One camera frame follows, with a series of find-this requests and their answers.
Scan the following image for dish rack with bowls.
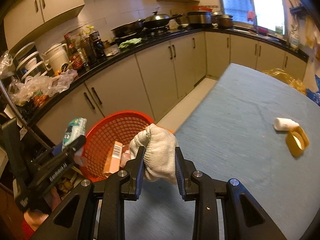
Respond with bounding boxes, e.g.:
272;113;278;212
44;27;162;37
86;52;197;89
13;42;48;82

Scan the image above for yellow plastic bag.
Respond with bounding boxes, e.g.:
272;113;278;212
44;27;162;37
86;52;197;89
263;68;306;95

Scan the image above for crumpled clear plastic bags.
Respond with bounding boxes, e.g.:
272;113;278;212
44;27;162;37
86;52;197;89
8;69;78;106

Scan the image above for black frying pan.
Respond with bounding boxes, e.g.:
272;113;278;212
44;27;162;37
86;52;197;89
111;19;145;38

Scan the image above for kitchen window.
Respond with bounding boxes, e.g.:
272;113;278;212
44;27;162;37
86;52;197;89
221;0;285;35

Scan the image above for green white tissue packet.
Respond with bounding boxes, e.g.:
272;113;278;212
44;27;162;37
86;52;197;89
62;118;87;150

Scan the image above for green cloth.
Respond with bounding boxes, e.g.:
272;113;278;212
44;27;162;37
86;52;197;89
119;38;142;49

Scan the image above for lower kitchen cabinets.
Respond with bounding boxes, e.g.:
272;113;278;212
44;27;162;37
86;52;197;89
35;32;307;144

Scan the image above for brown packing tape roll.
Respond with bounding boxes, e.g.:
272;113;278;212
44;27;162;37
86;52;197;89
285;126;310;158

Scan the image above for blue plastic bag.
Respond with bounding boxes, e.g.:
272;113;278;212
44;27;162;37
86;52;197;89
306;75;320;106

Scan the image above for dark cooking pot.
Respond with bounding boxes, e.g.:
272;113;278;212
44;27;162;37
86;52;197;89
212;12;234;29

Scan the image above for black rice cooker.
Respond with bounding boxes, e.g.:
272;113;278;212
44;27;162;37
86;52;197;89
187;11;212;28

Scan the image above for white red plastic bag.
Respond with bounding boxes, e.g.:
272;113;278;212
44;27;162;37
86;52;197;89
120;144;131;168

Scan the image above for orange cardboard box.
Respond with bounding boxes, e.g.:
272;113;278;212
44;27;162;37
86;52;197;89
103;141;123;176

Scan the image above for white small bottle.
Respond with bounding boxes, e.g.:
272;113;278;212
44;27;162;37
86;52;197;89
273;118;299;132

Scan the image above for upper wall cabinet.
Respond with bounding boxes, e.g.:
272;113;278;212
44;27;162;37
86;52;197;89
4;0;85;50

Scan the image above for dark sauce bottle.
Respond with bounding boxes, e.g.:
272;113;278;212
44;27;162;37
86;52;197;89
89;26;106;60

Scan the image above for red label sauce bottle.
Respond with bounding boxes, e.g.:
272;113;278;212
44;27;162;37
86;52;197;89
64;34;84;70

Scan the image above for black wok with lid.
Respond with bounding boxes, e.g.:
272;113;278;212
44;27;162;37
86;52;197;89
143;11;185;29

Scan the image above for orange plastic mesh basket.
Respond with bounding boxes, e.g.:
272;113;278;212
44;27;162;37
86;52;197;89
80;111;153;182

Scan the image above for white knit glove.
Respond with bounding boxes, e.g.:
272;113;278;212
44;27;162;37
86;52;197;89
129;124;178;185

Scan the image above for black countertop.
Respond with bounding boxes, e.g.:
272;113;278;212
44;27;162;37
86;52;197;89
27;28;309;127

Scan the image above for blue table cloth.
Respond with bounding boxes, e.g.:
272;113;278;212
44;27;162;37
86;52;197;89
175;63;319;239

